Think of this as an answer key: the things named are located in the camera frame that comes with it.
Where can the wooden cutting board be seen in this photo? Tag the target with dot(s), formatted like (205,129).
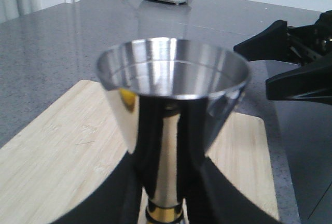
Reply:
(68,150)

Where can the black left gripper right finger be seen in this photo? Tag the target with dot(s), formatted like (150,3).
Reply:
(212,198)

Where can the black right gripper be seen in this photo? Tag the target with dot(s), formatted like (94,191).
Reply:
(298,45)

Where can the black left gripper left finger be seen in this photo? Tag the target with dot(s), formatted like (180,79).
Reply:
(116,200)

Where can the steel double jigger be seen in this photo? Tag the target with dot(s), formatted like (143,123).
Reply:
(170,97)

